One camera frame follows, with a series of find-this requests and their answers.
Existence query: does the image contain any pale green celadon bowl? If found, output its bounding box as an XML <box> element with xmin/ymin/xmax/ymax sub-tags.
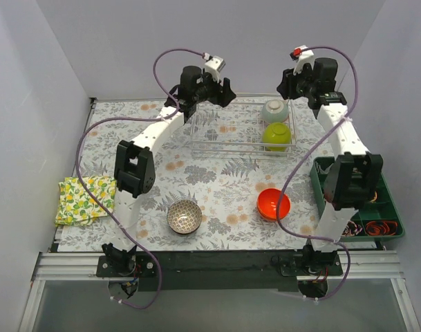
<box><xmin>261</xmin><ymin>100</ymin><xmax>289</xmax><ymax>124</ymax></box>

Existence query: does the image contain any white wire dish rack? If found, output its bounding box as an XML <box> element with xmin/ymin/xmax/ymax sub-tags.
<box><xmin>191</xmin><ymin>95</ymin><xmax>298</xmax><ymax>158</ymax></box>

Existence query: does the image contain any lime green bowl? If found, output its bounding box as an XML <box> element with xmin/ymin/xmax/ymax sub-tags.
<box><xmin>262</xmin><ymin>122</ymin><xmax>291</xmax><ymax>151</ymax></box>

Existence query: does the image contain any orange red bowl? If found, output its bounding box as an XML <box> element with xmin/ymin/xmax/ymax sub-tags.
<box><xmin>256</xmin><ymin>188</ymin><xmax>291</xmax><ymax>222</ymax></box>

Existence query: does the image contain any grey geometric patterned bowl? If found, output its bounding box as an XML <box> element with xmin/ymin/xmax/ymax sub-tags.
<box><xmin>167</xmin><ymin>200</ymin><xmax>203</xmax><ymax>235</ymax></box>

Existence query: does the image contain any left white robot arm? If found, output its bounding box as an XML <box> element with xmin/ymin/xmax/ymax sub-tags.
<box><xmin>97</xmin><ymin>64</ymin><xmax>236</xmax><ymax>277</ymax></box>

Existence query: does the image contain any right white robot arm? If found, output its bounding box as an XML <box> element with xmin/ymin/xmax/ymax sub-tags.
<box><xmin>277</xmin><ymin>57</ymin><xmax>383</xmax><ymax>275</ymax></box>

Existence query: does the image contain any floral patterned table mat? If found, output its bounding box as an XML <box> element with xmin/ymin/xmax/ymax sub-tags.
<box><xmin>59</xmin><ymin>100</ymin><xmax>324</xmax><ymax>252</ymax></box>

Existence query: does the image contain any dark floral rolled ribbon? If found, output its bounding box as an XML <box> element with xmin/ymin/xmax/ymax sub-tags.
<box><xmin>342</xmin><ymin>221</ymin><xmax>363</xmax><ymax>237</ymax></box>

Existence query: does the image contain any green compartment tray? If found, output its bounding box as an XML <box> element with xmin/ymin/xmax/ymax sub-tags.
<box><xmin>310</xmin><ymin>156</ymin><xmax>404</xmax><ymax>242</ymax></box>

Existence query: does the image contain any orange black rolled ribbon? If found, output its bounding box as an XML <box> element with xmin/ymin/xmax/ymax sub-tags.
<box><xmin>365</xmin><ymin>221</ymin><xmax>398</xmax><ymax>237</ymax></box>

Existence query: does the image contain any lemon print folded cloth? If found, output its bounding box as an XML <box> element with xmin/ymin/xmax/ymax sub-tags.
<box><xmin>55</xmin><ymin>176</ymin><xmax>116</xmax><ymax>226</ymax></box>

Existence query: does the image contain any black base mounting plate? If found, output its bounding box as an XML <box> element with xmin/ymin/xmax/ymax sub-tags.
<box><xmin>96</xmin><ymin>250</ymin><xmax>345</xmax><ymax>292</ymax></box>

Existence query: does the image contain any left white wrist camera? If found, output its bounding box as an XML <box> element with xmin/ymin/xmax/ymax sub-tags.
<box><xmin>204</xmin><ymin>56</ymin><xmax>225</xmax><ymax>83</ymax></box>

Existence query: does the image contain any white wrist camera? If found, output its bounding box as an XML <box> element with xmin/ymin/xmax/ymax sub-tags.
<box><xmin>290</xmin><ymin>45</ymin><xmax>314</xmax><ymax>75</ymax></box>
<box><xmin>204</xmin><ymin>56</ymin><xmax>225</xmax><ymax>83</ymax></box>

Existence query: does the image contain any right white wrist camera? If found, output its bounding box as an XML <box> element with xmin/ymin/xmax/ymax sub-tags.
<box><xmin>290</xmin><ymin>45</ymin><xmax>314</xmax><ymax>75</ymax></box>

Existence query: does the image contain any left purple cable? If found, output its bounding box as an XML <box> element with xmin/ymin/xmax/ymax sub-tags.
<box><xmin>77</xmin><ymin>48</ymin><xmax>211</xmax><ymax>310</ymax></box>

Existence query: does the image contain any aluminium front rail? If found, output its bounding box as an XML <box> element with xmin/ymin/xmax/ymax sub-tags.
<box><xmin>32</xmin><ymin>250</ymin><xmax>404</xmax><ymax>281</ymax></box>

